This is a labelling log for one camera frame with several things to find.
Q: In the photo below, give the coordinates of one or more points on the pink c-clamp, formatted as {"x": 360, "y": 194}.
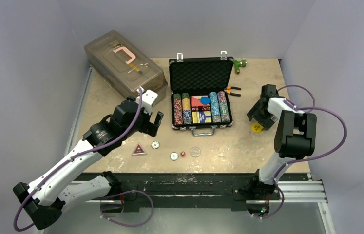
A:
{"x": 127, "y": 52}

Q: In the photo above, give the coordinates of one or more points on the yellow blue chip row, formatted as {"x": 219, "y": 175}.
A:
{"x": 186, "y": 108}

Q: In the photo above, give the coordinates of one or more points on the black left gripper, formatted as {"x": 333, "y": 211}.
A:
{"x": 149, "y": 127}

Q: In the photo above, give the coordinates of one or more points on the yellow big blind button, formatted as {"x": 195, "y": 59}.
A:
{"x": 256, "y": 127}

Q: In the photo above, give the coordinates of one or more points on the green toy tool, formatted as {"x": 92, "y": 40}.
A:
{"x": 239, "y": 64}

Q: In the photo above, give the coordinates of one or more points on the white dealer chip left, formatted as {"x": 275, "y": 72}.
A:
{"x": 155, "y": 144}

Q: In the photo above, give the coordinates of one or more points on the red card deck box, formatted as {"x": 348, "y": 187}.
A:
{"x": 195, "y": 101}

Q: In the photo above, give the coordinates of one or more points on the red white chip row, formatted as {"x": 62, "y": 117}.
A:
{"x": 177, "y": 107}

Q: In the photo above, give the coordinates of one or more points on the purple green chip row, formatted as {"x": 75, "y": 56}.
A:
{"x": 224, "y": 112}

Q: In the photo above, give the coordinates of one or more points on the translucent brown plastic box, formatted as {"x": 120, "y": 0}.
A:
{"x": 125, "y": 78}

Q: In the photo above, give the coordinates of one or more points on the light blue chip row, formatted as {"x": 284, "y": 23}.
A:
{"x": 215, "y": 111}

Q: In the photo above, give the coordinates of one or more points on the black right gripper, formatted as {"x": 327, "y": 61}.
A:
{"x": 259, "y": 113}

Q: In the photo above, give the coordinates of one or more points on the black poker set case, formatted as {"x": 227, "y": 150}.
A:
{"x": 200, "y": 76}

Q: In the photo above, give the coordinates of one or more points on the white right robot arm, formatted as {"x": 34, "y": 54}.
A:
{"x": 294, "y": 139}

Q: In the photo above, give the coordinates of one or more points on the blue yellow card deck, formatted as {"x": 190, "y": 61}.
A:
{"x": 199, "y": 117}

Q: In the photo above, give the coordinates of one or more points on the white dealer chip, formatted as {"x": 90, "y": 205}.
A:
{"x": 174, "y": 156}
{"x": 155, "y": 144}

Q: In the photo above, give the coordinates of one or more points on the blue round button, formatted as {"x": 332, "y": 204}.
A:
{"x": 205, "y": 100}

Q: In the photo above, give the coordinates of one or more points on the red triangle all-in marker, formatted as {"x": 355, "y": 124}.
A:
{"x": 139, "y": 151}

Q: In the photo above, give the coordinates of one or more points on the white dealer chip right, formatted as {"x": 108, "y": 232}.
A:
{"x": 174, "y": 156}

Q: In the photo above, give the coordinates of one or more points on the clear round button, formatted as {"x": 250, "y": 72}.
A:
{"x": 195, "y": 151}

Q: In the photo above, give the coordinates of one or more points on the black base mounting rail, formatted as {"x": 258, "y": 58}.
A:
{"x": 211, "y": 190}

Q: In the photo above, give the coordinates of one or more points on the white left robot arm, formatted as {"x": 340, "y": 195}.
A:
{"x": 52, "y": 194}

